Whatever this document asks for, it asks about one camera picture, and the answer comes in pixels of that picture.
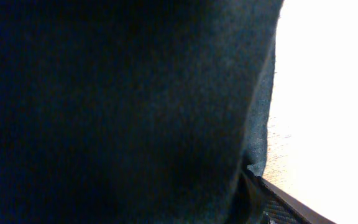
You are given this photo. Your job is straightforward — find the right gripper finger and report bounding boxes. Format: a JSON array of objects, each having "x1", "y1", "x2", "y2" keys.
[{"x1": 242, "y1": 170, "x2": 335, "y2": 224}]

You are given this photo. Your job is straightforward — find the black trousers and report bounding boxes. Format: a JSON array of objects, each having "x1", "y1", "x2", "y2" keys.
[{"x1": 0, "y1": 0, "x2": 283, "y2": 223}]

